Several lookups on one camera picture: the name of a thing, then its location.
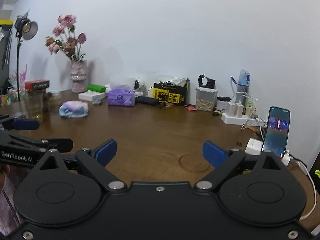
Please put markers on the white security camera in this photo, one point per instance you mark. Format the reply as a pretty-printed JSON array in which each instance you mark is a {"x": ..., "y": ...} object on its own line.
[{"x": 139, "y": 87}]

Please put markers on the green box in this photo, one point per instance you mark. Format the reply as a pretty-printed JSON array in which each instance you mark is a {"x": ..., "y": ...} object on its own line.
[{"x": 96, "y": 88}]

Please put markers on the person left hand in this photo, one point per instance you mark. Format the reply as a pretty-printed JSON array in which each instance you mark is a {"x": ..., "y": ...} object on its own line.
[{"x": 4, "y": 170}]

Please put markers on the purple tissue pack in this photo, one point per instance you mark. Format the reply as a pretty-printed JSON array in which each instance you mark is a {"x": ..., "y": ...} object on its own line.
[{"x": 121, "y": 91}]

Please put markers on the black mount on container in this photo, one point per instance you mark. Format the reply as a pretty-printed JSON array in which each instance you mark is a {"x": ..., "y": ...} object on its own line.
[{"x": 206, "y": 82}]

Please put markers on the dried pink rose bouquet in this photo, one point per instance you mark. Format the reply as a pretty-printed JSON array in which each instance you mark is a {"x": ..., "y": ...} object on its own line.
[{"x": 64, "y": 39}]

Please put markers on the pink textured flower vase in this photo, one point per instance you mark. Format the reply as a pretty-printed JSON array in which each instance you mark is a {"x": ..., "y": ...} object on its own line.
[{"x": 78, "y": 76}]

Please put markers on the small blue wrapped packet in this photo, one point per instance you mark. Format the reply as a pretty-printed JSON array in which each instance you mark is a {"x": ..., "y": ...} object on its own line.
[{"x": 97, "y": 102}]

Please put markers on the white power strip with chargers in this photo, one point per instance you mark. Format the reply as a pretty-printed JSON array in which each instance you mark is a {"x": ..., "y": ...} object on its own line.
[{"x": 233, "y": 115}]

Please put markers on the smartphone with lit screen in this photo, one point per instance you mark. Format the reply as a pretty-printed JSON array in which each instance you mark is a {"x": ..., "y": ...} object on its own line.
[{"x": 277, "y": 130}]

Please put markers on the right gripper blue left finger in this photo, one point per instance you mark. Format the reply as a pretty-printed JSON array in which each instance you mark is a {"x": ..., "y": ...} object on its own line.
[{"x": 93, "y": 164}]

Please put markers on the black yellow cardboard box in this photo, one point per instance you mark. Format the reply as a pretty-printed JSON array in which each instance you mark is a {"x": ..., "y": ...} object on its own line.
[{"x": 174, "y": 91}]

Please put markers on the red snack packet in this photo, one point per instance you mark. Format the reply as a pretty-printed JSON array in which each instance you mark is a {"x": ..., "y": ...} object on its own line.
[{"x": 191, "y": 108}]

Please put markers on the red black small box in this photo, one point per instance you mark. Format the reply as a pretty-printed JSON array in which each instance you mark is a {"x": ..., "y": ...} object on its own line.
[{"x": 31, "y": 86}]

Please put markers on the clear plastic food container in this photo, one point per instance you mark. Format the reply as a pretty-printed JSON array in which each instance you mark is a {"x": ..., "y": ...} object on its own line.
[{"x": 205, "y": 99}]

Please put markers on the blue clear water bottle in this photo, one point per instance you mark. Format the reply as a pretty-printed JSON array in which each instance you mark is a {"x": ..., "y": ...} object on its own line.
[{"x": 242, "y": 86}]

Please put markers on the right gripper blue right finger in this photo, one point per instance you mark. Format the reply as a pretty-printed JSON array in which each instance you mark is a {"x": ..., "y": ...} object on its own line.
[{"x": 224, "y": 162}]

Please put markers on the pink blue purple vest garment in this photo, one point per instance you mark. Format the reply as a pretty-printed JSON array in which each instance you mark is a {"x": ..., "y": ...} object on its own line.
[{"x": 74, "y": 109}]

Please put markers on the glass cup with yellow liquid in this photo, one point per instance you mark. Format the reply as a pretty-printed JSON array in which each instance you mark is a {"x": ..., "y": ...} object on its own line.
[{"x": 34, "y": 104}]

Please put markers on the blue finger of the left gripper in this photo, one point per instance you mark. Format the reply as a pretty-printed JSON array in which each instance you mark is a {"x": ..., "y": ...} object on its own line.
[
  {"x": 61, "y": 144},
  {"x": 25, "y": 124}
]

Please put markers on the white flat box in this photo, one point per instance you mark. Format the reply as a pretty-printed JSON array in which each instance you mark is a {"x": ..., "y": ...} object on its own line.
[{"x": 91, "y": 96}]

